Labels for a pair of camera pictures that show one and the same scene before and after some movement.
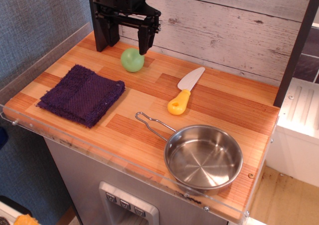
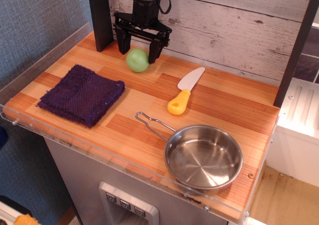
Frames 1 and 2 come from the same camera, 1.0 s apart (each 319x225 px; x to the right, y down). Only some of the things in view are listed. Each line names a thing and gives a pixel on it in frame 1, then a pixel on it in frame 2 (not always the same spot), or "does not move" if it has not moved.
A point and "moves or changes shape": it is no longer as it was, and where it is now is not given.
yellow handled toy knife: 178,104 does not move
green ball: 131,60 moves or changes shape
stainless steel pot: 202,160 does not move
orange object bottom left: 26,219 does not move
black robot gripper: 128,4 → 143,22
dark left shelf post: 100,1 does not move
